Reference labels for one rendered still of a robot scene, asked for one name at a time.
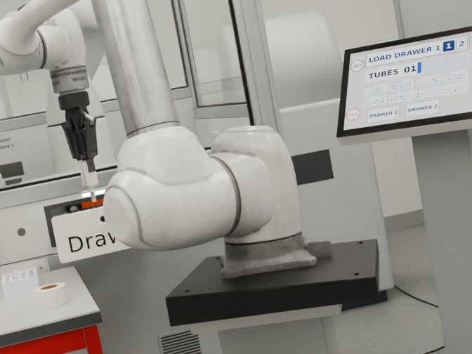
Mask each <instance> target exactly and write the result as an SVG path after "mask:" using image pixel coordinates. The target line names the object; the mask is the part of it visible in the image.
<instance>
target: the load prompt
mask: <svg viewBox="0 0 472 354"><path fill-rule="evenodd" d="M466 50H470V35H466V36H462V37H455V38H450V39H443V40H439V41H432V42H428V43H423V44H416V45H412V46H405V47H400V48H394V49H389V50H385V51H378V52H373V53H366V59H365V68H367V67H374V66H379V65H386V64H391V63H398V62H402V61H407V60H414V59H419V58H426V57H431V56H435V55H442V54H446V53H454V52H458V51H466Z"/></svg>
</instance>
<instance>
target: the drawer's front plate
mask: <svg viewBox="0 0 472 354"><path fill-rule="evenodd" d="M101 216H104V214H103V206H102V207H98V208H94V209H89V210H85V211H79V212H75V213H71V214H65V215H62V216H55V217H53V218H52V219H51V222H52V226H53V231H54V235H55V242H56V246H57V250H58V255H59V259H60V262H61V263H67V262H71V261H77V260H80V259H83V258H89V257H93V256H99V255H102V254H108V253H112V252H115V251H121V250H124V249H130V248H133V247H129V246H126V245H125V244H123V243H122V242H120V241H119V240H117V239H116V238H115V243H112V241H111V239H110V237H109V235H108V233H110V235H111V237H112V239H113V240H114V236H113V235H112V233H111V232H110V230H109V229H108V227H107V224H106V222H102V221H101V220H100V217H101ZM96 235H104V237H105V241H106V245H103V246H101V247H98V246H97V245H96V241H97V240H99V239H102V238H103V237H102V236H98V237H97V238H96ZM74 236H77V237H80V238H81V239H82V242H83V247H82V249H81V250H79V251H76V252H72V253H71V249H70V243H69V240H68V237H74ZM90 236H93V238H90V239H89V241H88V243H89V246H90V249H88V247H87V243H86V237H87V238H89V237H90ZM71 243H72V249H73V251H74V250H77V249H79V248H80V246H81V243H80V241H79V239H77V238H72V239H71Z"/></svg>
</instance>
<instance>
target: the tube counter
mask: <svg viewBox="0 0 472 354"><path fill-rule="evenodd" d="M468 65H470V53H463V54H459V55H451V56H447V57H442V58H435V59H430V60H423V61H419V62H414V63H407V64H404V65H403V76H404V77H405V76H409V75H414V74H422V73H427V72H434V71H439V70H447V69H452V68H456V67H463V66H468Z"/></svg>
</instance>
